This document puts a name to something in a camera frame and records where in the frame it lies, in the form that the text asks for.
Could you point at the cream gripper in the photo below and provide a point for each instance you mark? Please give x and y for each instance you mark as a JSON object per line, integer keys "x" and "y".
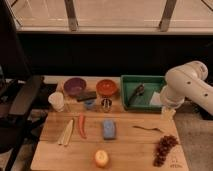
{"x": 168, "y": 113}

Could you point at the dark dish brush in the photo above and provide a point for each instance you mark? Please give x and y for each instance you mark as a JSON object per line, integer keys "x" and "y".
{"x": 137, "y": 92}

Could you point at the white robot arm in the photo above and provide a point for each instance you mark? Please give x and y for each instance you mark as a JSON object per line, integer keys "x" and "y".
{"x": 188, "y": 81}

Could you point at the red bowl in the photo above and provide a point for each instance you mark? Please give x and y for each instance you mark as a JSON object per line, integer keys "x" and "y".
{"x": 106, "y": 87}

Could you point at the purple bowl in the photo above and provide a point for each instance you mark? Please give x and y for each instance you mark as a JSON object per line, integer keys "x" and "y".
{"x": 74, "y": 86}

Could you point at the white cloth in bin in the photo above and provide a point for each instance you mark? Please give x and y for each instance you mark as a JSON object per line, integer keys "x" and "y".
{"x": 155, "y": 99}

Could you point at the purple grape bunch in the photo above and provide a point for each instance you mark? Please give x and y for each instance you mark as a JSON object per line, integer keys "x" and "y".
{"x": 163, "y": 148}

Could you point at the dark metal fork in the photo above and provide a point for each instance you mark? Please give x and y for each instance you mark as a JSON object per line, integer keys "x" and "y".
{"x": 148, "y": 129}

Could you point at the green plastic bin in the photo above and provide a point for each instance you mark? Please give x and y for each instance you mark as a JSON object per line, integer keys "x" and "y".
{"x": 128, "y": 83}

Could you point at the blue sponge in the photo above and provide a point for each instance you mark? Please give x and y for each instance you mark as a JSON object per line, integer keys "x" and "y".
{"x": 109, "y": 129}

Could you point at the small blue cup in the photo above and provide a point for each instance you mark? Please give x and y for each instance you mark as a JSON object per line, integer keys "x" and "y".
{"x": 89, "y": 104}

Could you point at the yellow apple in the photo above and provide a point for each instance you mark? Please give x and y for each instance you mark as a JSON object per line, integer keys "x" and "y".
{"x": 101, "y": 158}

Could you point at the black rectangular block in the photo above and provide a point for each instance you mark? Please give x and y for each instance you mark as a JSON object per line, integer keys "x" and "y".
{"x": 86, "y": 96}

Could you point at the wooden cutting board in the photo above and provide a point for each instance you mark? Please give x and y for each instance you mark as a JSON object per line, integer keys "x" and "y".
{"x": 132, "y": 149}

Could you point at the orange carrot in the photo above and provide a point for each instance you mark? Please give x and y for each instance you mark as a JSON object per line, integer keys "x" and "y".
{"x": 81, "y": 120}

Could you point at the white plastic cup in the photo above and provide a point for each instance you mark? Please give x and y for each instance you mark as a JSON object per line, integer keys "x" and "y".
{"x": 56, "y": 99}

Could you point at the black office chair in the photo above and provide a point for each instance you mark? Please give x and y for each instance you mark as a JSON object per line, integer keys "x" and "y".
{"x": 18, "y": 90}

